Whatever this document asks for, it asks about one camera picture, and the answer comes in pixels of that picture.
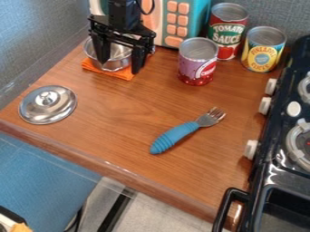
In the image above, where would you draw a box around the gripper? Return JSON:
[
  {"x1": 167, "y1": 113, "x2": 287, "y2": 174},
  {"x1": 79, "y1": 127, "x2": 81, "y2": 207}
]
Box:
[{"x1": 87, "y1": 14, "x2": 158, "y2": 75}]

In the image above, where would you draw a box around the orange cloth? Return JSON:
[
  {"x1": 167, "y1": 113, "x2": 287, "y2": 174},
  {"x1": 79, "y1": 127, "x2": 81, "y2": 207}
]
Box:
[{"x1": 80, "y1": 56, "x2": 136, "y2": 82}]

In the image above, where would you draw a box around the blue fork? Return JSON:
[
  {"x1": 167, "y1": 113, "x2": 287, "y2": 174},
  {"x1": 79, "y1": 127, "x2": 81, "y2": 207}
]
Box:
[{"x1": 149, "y1": 106, "x2": 228, "y2": 156}]

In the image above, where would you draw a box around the silver pot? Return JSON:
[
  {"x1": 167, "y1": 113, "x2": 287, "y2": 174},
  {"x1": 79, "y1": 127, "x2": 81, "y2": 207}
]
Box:
[{"x1": 81, "y1": 35, "x2": 155, "y2": 73}]

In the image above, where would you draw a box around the toy microwave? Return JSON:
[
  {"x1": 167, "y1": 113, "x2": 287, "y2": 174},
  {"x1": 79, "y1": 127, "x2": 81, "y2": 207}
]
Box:
[{"x1": 87, "y1": 0, "x2": 214, "y2": 50}]

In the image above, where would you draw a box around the purple can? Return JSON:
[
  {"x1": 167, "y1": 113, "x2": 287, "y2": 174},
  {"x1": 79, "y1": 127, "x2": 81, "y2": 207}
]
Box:
[{"x1": 177, "y1": 36, "x2": 221, "y2": 87}]

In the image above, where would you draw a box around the silver lid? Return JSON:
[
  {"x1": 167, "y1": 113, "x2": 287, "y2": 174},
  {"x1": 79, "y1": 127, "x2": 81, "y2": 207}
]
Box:
[{"x1": 16, "y1": 84, "x2": 79, "y2": 126}]

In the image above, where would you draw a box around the red tomato sauce can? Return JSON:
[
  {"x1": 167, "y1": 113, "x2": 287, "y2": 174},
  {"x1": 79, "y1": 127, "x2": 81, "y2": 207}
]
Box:
[{"x1": 206, "y1": 2, "x2": 251, "y2": 61}]

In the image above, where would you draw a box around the yellow pineapple can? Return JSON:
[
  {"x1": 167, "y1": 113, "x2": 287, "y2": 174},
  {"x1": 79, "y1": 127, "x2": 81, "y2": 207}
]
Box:
[{"x1": 239, "y1": 25, "x2": 288, "y2": 73}]

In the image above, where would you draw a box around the toy stove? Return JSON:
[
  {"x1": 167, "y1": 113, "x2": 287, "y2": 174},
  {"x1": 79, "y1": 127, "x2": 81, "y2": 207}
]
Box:
[{"x1": 210, "y1": 34, "x2": 310, "y2": 232}]

